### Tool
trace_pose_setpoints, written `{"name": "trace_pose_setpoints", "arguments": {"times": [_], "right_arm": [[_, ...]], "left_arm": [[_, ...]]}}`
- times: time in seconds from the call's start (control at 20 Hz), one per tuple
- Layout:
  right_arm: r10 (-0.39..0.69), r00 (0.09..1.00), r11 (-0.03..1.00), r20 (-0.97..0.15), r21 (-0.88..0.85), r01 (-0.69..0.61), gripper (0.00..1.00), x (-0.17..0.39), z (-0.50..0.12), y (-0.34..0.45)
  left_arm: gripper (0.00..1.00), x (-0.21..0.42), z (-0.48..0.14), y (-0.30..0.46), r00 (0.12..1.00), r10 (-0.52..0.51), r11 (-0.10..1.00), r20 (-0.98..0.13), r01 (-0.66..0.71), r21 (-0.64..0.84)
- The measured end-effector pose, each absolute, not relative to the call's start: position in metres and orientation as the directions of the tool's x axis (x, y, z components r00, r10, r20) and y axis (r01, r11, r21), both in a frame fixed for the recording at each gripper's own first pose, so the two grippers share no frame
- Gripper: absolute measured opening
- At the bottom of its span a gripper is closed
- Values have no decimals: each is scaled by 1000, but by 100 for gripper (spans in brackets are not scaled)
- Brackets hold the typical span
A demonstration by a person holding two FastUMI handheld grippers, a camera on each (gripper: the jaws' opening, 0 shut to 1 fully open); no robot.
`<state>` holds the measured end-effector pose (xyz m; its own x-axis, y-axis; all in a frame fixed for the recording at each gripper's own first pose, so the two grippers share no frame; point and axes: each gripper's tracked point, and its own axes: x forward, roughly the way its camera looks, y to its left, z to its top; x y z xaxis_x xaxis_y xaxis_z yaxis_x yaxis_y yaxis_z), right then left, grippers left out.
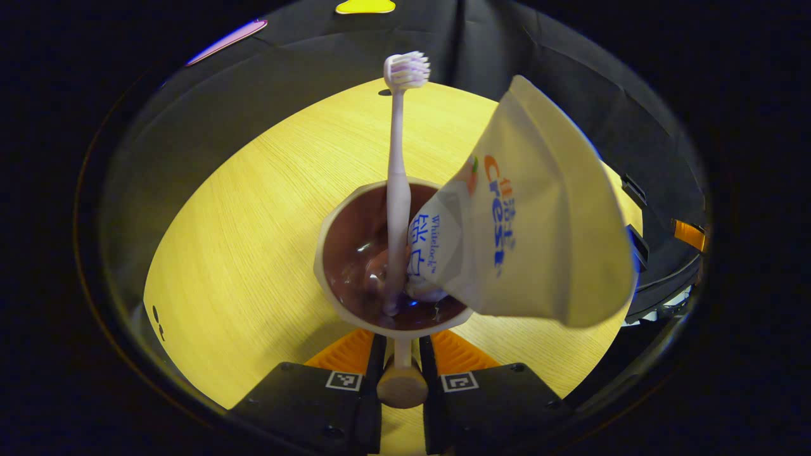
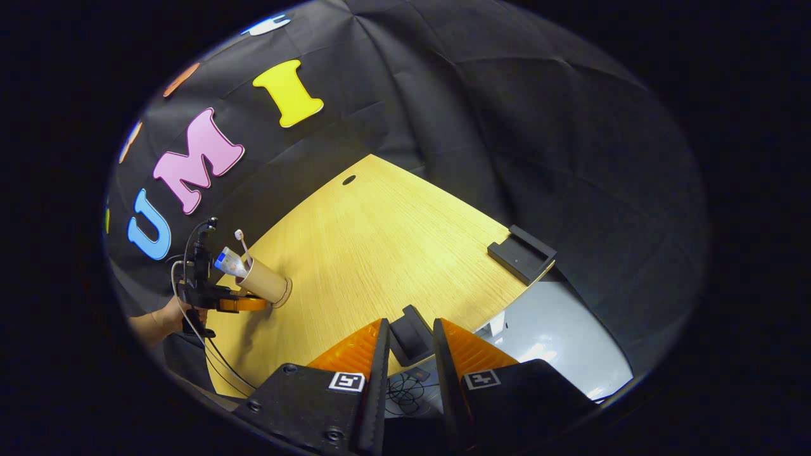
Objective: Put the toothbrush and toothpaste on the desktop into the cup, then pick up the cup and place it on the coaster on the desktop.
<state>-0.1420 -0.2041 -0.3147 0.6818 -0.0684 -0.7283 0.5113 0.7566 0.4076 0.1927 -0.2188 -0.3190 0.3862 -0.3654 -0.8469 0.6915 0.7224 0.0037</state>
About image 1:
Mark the white toothbrush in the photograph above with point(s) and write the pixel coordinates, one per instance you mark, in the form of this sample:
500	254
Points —
397	190

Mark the white toothpaste tube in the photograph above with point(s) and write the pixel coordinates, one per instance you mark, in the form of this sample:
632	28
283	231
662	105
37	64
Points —
551	253

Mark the wooden desktop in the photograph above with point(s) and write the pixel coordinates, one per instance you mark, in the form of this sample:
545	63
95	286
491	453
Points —
253	253

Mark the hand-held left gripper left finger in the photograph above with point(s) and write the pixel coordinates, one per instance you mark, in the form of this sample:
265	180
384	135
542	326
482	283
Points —
374	361

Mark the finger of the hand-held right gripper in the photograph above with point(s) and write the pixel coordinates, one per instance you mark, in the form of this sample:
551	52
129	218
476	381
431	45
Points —
689	235
635	191

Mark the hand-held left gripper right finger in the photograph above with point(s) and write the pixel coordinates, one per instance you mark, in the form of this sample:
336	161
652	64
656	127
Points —
427	361

